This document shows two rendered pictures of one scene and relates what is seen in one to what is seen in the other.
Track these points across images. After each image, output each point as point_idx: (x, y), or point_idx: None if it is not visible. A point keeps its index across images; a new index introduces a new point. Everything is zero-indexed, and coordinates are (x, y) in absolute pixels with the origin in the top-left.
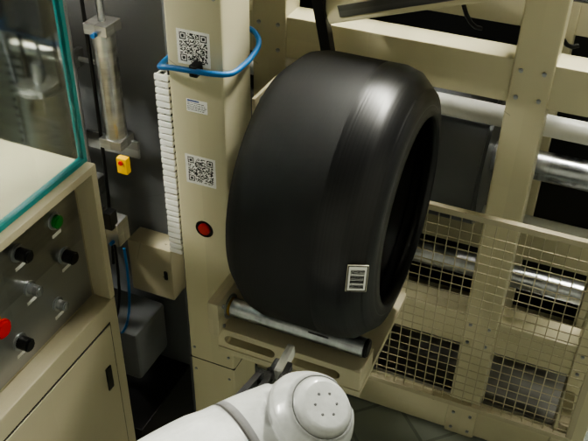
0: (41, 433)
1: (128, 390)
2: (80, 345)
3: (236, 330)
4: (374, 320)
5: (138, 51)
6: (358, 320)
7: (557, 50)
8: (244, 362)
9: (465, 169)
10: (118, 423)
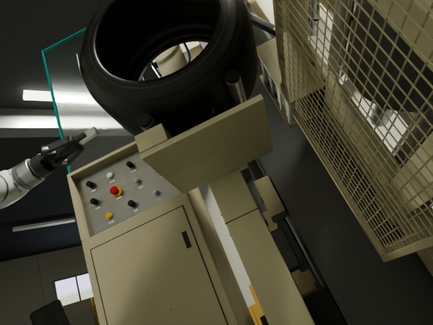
0: (131, 249)
1: (211, 258)
2: (159, 210)
3: None
4: (116, 89)
5: None
6: (97, 90)
7: None
8: (243, 224)
9: None
10: (202, 278)
